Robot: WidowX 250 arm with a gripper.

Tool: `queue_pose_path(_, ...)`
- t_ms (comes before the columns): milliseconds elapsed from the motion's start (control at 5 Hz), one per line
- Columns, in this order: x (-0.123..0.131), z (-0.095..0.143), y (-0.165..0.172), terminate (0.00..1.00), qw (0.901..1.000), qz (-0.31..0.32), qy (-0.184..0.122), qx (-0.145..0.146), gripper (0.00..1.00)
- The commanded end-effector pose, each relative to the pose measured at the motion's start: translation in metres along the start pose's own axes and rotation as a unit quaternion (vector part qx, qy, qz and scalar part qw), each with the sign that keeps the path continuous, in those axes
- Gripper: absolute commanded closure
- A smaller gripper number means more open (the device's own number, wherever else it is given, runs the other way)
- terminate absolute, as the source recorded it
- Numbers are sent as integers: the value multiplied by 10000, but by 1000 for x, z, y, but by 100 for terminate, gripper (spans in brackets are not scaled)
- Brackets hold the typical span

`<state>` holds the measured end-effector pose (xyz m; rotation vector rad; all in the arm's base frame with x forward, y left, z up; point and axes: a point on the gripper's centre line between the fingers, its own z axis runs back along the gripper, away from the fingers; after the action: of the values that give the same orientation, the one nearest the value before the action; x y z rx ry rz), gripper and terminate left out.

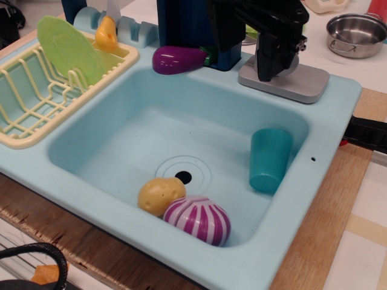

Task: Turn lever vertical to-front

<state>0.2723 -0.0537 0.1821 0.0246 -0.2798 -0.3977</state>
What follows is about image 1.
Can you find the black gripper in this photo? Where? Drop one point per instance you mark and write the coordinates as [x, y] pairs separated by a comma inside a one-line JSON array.
[[280, 27]]

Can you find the round grey lever knob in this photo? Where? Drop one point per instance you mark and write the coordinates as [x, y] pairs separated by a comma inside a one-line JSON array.
[[291, 69]]

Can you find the cream toy object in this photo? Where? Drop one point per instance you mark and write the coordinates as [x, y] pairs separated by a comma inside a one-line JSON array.
[[325, 6]]

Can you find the steel toy pot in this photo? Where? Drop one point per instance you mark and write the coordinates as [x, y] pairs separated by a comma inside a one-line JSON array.
[[356, 36]]

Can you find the dark blue faucet column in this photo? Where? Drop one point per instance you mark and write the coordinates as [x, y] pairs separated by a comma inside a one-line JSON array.
[[203, 24]]

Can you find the teal toy cup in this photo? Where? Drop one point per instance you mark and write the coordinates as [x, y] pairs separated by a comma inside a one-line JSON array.
[[269, 154]]

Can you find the purple toy eggplant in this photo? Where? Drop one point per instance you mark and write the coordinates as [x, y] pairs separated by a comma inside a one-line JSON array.
[[170, 60]]

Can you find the black clamp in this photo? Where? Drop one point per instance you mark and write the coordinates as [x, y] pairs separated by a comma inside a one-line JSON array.
[[365, 133]]

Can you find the light blue toy sink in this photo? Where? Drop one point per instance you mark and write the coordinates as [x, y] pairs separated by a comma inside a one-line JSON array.
[[144, 125]]

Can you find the yellow toy pear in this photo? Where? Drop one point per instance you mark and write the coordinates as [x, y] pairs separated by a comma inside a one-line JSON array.
[[106, 35]]

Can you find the purple striped toy onion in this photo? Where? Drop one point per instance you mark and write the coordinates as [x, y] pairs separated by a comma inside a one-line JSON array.
[[201, 218]]

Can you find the yellow toy potato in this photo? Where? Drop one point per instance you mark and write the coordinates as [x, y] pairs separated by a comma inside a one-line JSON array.
[[156, 195]]

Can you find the light blue utensil holder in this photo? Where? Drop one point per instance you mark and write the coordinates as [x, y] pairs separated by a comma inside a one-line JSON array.
[[129, 32]]

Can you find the green toy plate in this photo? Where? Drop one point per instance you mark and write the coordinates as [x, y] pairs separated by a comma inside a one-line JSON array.
[[67, 48]]

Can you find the yellow dish rack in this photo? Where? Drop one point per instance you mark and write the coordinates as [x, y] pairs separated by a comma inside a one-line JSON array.
[[36, 98]]

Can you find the orange object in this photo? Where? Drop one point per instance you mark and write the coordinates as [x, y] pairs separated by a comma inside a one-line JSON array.
[[45, 274]]

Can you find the grey faucet base plate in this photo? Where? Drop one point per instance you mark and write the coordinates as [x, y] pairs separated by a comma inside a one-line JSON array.
[[305, 84]]

